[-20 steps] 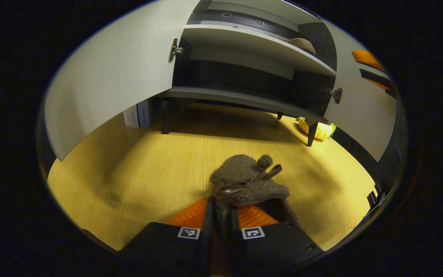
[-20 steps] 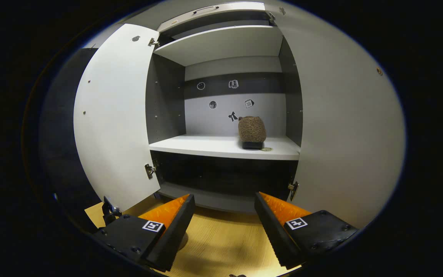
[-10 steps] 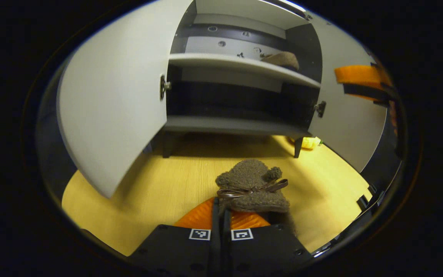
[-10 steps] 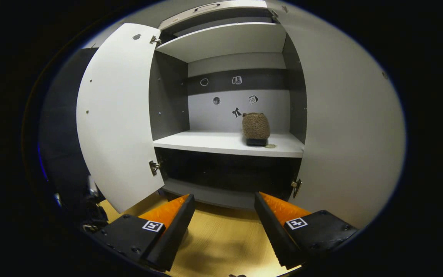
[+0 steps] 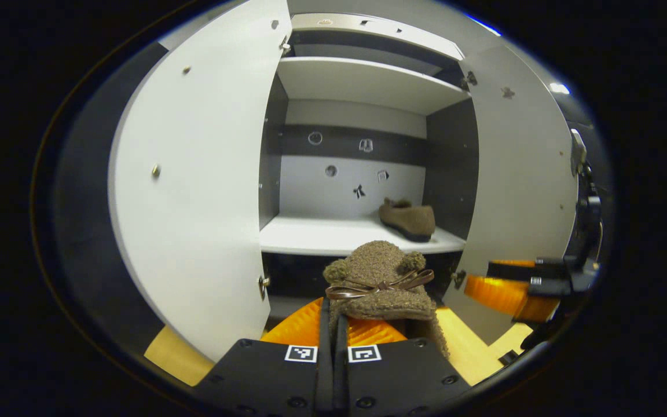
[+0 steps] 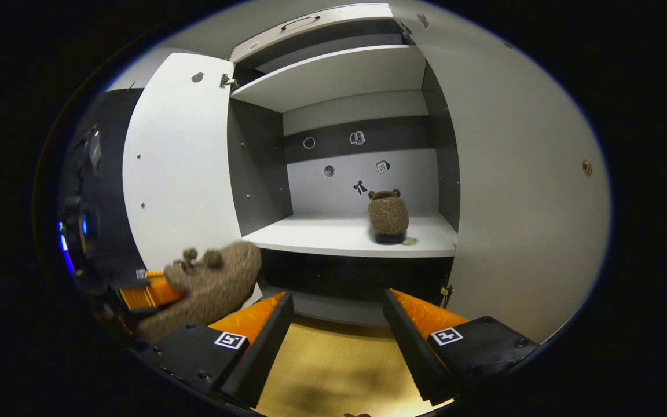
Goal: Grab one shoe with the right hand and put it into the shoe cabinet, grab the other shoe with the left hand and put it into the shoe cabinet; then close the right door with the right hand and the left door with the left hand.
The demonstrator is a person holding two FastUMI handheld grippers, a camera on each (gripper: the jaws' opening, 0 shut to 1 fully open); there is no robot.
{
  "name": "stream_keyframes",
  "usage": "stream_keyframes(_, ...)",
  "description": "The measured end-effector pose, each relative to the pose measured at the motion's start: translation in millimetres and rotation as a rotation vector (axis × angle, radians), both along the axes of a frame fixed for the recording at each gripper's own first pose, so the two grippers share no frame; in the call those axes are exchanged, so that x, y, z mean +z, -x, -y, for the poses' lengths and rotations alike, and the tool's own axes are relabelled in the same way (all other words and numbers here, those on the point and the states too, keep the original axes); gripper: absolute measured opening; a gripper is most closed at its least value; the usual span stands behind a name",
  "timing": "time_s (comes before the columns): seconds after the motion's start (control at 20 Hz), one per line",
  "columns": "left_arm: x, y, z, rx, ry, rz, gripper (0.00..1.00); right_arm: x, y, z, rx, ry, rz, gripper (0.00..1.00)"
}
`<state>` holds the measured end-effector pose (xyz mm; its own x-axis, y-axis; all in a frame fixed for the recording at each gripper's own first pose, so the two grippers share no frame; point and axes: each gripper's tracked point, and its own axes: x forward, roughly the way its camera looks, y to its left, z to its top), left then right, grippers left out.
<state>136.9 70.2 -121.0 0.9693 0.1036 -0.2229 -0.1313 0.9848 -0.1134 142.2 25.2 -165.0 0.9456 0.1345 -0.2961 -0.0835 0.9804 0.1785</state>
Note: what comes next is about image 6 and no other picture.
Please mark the metal door hinge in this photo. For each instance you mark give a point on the metal door hinge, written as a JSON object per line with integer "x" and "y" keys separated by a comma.
{"x": 228, "y": 81}
{"x": 406, "y": 29}

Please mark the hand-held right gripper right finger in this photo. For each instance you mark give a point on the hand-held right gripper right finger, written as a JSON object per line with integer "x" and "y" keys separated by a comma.
{"x": 411, "y": 347}

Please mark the white and grey shoe cabinet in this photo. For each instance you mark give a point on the white and grey shoe cabinet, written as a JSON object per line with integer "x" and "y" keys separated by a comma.
{"x": 339, "y": 75}

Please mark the brown fuzzy shoe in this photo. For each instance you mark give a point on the brown fuzzy shoe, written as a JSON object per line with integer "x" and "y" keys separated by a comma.
{"x": 217, "y": 284}
{"x": 388, "y": 214}

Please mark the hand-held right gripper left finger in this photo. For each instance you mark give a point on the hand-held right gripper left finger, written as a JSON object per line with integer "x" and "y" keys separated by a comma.
{"x": 255, "y": 353}

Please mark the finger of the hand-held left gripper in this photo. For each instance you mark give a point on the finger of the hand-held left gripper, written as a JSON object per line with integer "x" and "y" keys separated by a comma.
{"x": 148, "y": 295}

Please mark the white shoe cabinet door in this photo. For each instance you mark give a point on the white shoe cabinet door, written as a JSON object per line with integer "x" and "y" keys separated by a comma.
{"x": 177, "y": 168}
{"x": 519, "y": 174}

